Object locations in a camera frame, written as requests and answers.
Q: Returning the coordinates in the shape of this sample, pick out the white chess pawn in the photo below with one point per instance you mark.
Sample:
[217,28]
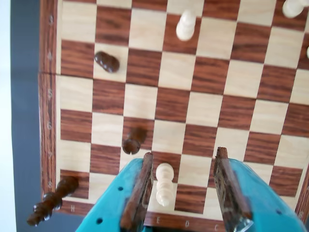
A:
[293,7]
[308,52]
[186,26]

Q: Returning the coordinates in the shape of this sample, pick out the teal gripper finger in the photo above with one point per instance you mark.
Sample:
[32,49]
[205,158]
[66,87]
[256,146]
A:
[113,198]
[258,200]

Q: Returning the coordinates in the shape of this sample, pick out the dark brown chess pawn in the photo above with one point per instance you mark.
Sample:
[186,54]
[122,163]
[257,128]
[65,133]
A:
[107,61]

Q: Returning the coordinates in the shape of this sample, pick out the white chess queen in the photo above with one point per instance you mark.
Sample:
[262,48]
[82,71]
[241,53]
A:
[164,183]

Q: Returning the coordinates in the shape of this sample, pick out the wooden chessboard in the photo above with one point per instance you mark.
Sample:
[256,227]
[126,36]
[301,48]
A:
[193,96]

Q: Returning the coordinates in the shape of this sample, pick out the dark brown chess rook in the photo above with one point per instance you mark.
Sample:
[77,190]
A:
[135,140]

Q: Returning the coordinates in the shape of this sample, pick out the dark brown chess king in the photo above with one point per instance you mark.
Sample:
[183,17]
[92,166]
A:
[65,187]

